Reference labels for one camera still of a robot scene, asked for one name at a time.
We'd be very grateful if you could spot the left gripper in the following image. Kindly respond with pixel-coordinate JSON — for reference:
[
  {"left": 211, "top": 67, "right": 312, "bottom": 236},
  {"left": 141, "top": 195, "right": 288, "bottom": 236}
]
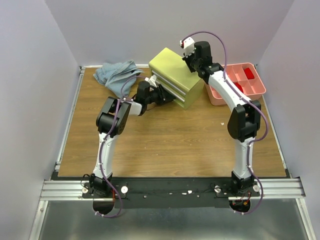
[{"left": 144, "top": 83, "right": 175, "bottom": 106}]

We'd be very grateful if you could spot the green metal tool chest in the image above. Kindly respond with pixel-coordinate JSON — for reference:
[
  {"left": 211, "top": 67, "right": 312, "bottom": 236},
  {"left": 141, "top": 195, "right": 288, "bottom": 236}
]
[{"left": 148, "top": 47, "right": 204, "bottom": 110}]

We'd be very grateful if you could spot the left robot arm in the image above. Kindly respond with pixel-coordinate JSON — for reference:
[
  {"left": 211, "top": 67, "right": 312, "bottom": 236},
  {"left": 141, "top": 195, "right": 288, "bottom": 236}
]
[{"left": 89, "top": 81, "right": 176, "bottom": 198}]

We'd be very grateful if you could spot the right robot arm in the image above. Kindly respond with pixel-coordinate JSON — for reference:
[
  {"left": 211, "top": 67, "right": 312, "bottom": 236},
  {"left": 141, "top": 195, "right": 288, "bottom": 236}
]
[{"left": 179, "top": 37, "right": 261, "bottom": 196}]

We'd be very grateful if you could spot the red item in organizer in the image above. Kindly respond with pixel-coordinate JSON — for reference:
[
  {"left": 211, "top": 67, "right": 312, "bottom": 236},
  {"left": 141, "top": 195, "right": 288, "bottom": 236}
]
[{"left": 234, "top": 82, "right": 244, "bottom": 93}]

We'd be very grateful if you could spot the pink plastic divided organizer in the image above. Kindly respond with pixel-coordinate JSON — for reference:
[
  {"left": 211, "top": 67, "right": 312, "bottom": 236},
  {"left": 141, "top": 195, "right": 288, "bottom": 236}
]
[{"left": 204, "top": 62, "right": 267, "bottom": 106}]

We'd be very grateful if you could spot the red fuzzy cloth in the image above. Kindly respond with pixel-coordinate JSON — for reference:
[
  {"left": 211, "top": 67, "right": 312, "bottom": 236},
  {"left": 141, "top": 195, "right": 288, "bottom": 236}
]
[{"left": 243, "top": 67, "right": 255, "bottom": 80}]

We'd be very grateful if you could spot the blue towel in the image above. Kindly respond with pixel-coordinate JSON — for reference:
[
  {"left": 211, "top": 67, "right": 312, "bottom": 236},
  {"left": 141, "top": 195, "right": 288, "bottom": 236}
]
[{"left": 93, "top": 59, "right": 144, "bottom": 98}]

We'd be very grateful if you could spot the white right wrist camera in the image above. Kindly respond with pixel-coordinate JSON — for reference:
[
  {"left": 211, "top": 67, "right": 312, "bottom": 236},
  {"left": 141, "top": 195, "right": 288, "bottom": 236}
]
[{"left": 179, "top": 37, "right": 195, "bottom": 58}]

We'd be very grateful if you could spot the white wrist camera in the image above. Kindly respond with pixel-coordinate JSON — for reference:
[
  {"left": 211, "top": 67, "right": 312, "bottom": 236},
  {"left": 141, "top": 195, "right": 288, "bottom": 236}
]
[
  {"left": 179, "top": 37, "right": 195, "bottom": 58},
  {"left": 144, "top": 75, "right": 157, "bottom": 88}
]

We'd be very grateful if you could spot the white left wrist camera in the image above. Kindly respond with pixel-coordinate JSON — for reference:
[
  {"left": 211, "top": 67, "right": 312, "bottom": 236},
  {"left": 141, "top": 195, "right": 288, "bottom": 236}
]
[{"left": 144, "top": 75, "right": 157, "bottom": 88}]

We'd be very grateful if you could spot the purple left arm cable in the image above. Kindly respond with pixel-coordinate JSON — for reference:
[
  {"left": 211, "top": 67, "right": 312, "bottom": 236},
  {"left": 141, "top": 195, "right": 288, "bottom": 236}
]
[{"left": 93, "top": 75, "right": 148, "bottom": 219}]

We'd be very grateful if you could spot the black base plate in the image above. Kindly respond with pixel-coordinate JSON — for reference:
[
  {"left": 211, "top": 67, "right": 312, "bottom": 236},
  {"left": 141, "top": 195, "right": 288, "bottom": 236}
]
[{"left": 81, "top": 176, "right": 260, "bottom": 213}]

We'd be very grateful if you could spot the aluminium frame rail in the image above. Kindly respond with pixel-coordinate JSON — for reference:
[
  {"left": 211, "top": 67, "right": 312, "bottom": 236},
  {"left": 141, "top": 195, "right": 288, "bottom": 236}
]
[{"left": 40, "top": 178, "right": 306, "bottom": 201}]

